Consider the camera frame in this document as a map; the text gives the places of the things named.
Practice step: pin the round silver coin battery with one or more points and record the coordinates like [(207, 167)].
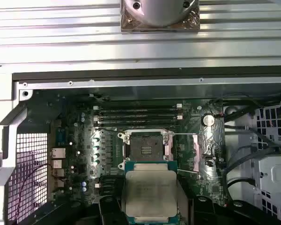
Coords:
[(208, 120)]

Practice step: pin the open black PC case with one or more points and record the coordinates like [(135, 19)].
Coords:
[(131, 80)]

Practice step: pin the CPU with silver top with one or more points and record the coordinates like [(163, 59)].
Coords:
[(151, 187)]

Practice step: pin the green motherboard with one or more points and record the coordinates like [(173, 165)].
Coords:
[(201, 182)]

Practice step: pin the CPU socket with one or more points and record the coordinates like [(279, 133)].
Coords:
[(146, 145)]

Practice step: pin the silver rear port connector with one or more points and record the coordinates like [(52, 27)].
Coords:
[(57, 164), (58, 152), (58, 183)]

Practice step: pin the metal socket cover frame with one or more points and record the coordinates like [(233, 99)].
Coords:
[(199, 152)]

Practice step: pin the silver perforated drive cage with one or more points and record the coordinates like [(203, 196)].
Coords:
[(274, 168)]

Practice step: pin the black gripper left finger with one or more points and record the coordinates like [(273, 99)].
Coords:
[(110, 211)]

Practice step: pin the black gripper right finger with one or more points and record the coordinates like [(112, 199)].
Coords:
[(202, 208)]

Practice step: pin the small round capacitor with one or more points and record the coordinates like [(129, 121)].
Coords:
[(96, 139), (96, 148), (97, 162), (96, 155)]

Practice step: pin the small black board connector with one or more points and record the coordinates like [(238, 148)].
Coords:
[(209, 160)]

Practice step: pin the RAM slot black clips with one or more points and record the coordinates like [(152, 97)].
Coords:
[(140, 122)]

